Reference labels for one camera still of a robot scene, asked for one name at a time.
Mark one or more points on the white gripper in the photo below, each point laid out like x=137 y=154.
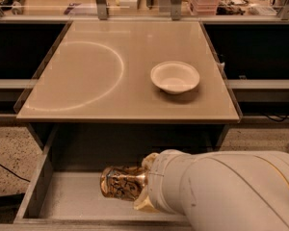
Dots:
x=158 y=181

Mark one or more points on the crushed orange soda can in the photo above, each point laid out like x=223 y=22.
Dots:
x=124 y=183

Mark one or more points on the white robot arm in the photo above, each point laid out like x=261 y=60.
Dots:
x=220 y=191

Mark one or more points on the open grey top drawer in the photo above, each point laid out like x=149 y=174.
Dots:
x=64 y=193

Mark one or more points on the grey cabinet with counter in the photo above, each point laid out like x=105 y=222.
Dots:
x=97 y=88

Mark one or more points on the right metal post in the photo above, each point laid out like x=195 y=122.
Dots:
x=176 y=9

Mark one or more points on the metal post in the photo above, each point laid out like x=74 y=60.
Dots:
x=176 y=9
x=102 y=9

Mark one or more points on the left metal post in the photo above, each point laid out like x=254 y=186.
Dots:
x=102 y=9

